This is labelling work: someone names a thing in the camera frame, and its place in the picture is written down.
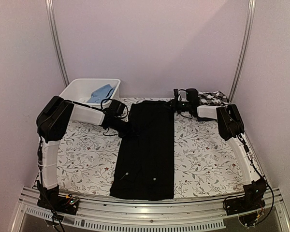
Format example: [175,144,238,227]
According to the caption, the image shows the right aluminium frame post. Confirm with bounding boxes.
[232,0,257,83]

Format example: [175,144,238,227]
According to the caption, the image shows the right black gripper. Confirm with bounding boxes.
[163,97,192,114]

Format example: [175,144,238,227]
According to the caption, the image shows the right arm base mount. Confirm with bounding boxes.
[222,193,265,216]

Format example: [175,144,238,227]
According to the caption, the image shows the aluminium front rail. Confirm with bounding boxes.
[11,187,290,232]

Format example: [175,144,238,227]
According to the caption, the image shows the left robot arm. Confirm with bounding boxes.
[36,96,136,210]

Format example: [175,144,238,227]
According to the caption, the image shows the aluminium frame post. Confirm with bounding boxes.
[232,0,257,83]
[45,0,70,87]

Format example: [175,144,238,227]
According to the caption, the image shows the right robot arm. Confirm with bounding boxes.
[168,88,267,211]

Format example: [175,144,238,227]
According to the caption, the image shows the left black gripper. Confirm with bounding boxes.
[112,117,140,139]

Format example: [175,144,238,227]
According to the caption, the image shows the left aluminium frame post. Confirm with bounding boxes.
[45,0,70,87]

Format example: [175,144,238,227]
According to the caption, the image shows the light blue shirt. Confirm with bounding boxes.
[87,84,115,103]

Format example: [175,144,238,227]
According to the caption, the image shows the floral patterned tablecloth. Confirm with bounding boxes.
[38,97,265,199]

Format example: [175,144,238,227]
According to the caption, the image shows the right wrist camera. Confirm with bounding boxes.
[173,88,182,101]

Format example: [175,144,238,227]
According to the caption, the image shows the black long sleeve shirt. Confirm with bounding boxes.
[110,101,174,201]

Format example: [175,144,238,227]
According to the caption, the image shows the white plastic bin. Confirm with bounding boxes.
[59,78,121,108]

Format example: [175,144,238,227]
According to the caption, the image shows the black white checkered shirt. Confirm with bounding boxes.
[198,91,229,106]

